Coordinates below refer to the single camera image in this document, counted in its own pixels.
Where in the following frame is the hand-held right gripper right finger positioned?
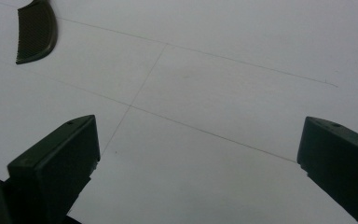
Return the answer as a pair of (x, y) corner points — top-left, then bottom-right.
(296, 116), (358, 224)

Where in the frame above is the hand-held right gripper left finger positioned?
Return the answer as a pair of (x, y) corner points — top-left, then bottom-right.
(7, 114), (102, 224)

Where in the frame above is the dark curved comb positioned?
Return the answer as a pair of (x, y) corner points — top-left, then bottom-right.
(15, 0), (59, 65)

